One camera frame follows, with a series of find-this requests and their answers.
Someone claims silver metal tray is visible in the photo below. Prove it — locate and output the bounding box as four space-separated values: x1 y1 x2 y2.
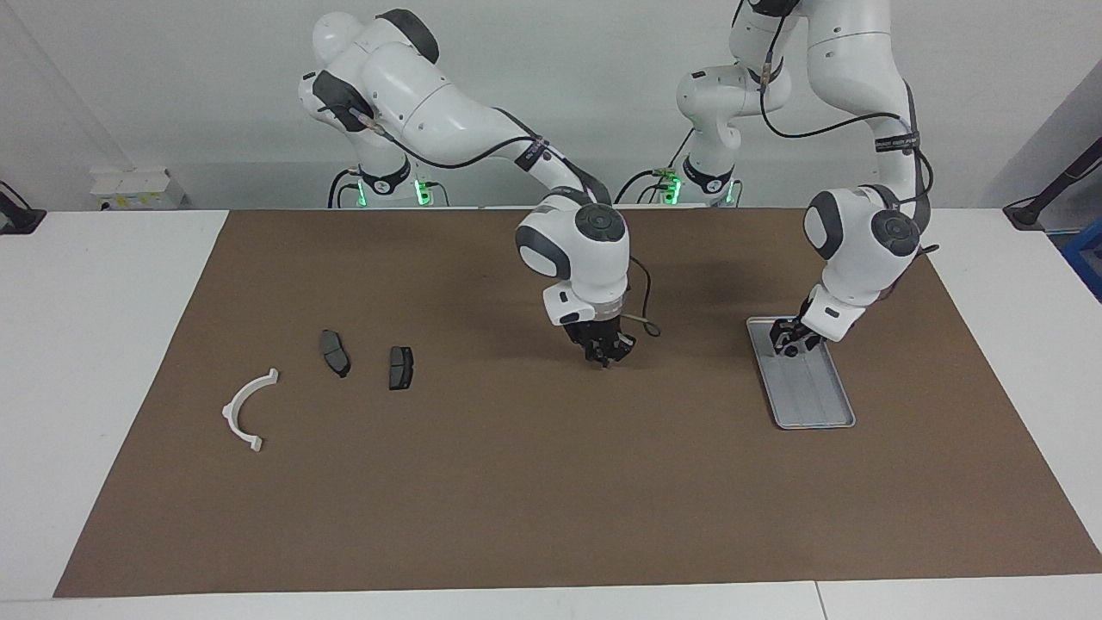
746 315 857 431

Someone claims brown table mat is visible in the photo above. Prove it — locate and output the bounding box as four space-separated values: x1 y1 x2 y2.
53 207 1102 599

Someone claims curved grey brake pad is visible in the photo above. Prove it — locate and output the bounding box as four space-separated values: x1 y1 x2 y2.
319 329 352 379

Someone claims blue crate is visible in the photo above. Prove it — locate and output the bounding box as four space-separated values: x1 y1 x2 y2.
1061 215 1102 302

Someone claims white power box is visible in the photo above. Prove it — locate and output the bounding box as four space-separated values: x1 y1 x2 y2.
90 168 186 210

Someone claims black desk clamp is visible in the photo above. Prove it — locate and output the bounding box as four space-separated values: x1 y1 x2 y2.
0 181 46 235

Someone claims black base cable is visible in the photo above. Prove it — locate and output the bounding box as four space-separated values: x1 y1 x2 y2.
614 129 696 205

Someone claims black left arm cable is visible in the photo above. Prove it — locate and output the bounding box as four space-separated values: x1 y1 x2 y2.
758 0 939 255

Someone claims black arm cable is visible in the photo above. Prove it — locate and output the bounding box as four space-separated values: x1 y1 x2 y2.
319 103 664 338
758 0 939 255

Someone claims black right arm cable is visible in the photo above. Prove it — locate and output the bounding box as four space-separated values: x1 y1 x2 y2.
319 103 664 338

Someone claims white curved plastic bracket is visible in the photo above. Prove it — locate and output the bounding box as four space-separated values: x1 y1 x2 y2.
221 368 281 454

